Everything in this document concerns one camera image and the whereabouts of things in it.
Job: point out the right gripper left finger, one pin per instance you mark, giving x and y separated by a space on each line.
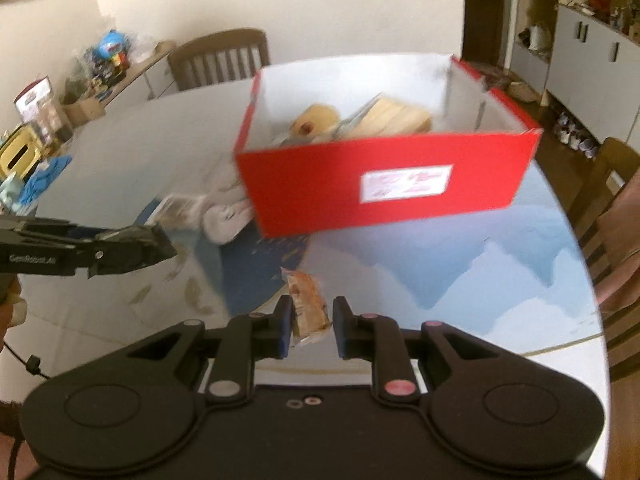
247 339

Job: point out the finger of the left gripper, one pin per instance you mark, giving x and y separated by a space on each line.
129 249

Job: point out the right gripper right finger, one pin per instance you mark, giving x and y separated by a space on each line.
377 339

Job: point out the orange snack packet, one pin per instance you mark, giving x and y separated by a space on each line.
311 318

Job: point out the white socks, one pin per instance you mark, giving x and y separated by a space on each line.
227 210

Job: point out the red cardboard box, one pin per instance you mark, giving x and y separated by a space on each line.
474 157

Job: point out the bagged bread slice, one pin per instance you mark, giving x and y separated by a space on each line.
390 117

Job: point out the yellow pig plush toy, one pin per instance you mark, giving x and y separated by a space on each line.
316 120

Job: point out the blue cloth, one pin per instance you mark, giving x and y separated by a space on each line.
45 174

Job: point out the wooden side shelf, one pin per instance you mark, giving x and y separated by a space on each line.
147 81

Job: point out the brown wooden chair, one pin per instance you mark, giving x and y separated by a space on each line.
221 57

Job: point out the white storage cabinet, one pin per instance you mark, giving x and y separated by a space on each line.
592 68

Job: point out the white tote bag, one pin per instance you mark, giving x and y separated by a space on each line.
540 38

